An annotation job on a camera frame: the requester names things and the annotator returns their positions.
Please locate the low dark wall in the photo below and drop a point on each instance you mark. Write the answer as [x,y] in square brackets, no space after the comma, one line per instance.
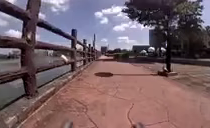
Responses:
[133,58]

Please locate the brown wooden rail fence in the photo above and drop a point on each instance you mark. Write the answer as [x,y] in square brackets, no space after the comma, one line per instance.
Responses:
[28,50]

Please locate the row of distant buildings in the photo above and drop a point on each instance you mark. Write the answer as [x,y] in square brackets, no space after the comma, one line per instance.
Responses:
[13,54]

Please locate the grey water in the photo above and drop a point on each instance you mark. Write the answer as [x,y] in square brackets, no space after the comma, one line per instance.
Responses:
[13,91]

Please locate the large leafy trees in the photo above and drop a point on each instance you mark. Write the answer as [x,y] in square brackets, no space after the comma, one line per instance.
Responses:
[153,13]

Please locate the white domes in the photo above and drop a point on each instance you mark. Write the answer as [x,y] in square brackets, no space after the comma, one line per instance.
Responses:
[151,50]

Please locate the grey concrete kerb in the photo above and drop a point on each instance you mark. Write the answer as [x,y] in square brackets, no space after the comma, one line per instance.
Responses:
[26,106]

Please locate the red paved path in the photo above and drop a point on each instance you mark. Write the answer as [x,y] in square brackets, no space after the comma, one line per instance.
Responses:
[126,96]

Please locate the tall grey building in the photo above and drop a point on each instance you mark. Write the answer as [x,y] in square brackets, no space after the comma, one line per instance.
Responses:
[154,38]

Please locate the distant building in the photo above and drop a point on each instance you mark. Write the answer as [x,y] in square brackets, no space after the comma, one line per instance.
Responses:
[104,49]

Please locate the robot's own part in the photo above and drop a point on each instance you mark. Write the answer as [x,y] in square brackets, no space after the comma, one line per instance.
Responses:
[138,125]
[67,124]

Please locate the tall pole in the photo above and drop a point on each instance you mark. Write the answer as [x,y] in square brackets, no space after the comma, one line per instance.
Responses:
[94,41]

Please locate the dark lamp pole with base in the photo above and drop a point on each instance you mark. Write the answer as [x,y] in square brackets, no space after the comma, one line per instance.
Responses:
[168,50]

